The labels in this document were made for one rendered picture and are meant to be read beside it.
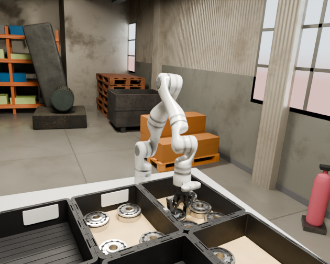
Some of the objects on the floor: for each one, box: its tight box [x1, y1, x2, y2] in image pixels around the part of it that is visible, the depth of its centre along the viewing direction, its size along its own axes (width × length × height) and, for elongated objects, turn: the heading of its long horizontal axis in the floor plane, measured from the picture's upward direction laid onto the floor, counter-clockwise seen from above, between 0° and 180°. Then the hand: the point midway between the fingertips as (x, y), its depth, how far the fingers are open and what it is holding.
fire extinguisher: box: [301, 164, 330, 235], centre depth 253 cm, size 27×28×63 cm
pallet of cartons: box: [140, 112, 220, 173], centre depth 409 cm, size 77×108×64 cm
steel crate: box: [107, 89, 162, 133], centre depth 576 cm, size 90×109×75 cm
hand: (179, 212), depth 118 cm, fingers open, 5 cm apart
